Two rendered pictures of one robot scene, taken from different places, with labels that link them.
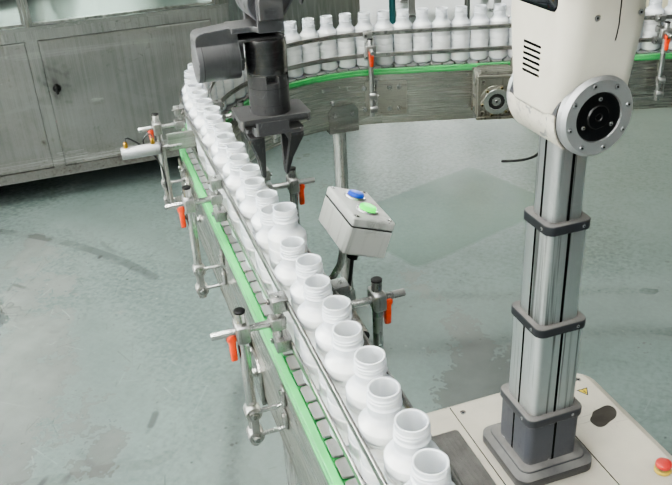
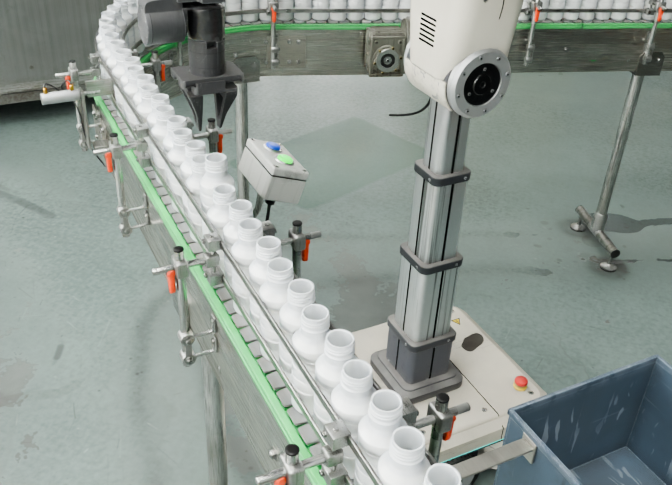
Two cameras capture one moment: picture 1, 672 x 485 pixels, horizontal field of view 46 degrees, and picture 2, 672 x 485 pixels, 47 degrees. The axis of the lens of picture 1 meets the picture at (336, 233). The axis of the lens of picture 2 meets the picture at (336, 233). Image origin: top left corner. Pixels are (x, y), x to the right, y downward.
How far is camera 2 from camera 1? 16 cm
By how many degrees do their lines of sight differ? 10
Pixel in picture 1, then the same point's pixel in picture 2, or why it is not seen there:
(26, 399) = not seen: outside the picture
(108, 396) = (12, 330)
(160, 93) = (52, 32)
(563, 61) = (455, 35)
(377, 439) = (309, 354)
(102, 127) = not seen: outside the picture
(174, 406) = (79, 339)
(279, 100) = (217, 63)
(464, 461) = not seen: hidden behind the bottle
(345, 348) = (278, 281)
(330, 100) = (233, 51)
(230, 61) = (175, 27)
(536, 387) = (419, 317)
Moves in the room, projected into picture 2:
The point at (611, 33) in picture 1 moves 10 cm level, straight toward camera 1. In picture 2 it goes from (496, 12) to (495, 27)
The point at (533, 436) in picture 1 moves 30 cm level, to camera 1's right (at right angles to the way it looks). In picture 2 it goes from (415, 359) to (519, 351)
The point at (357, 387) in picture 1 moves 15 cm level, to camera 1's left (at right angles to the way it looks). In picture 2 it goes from (290, 313) to (179, 320)
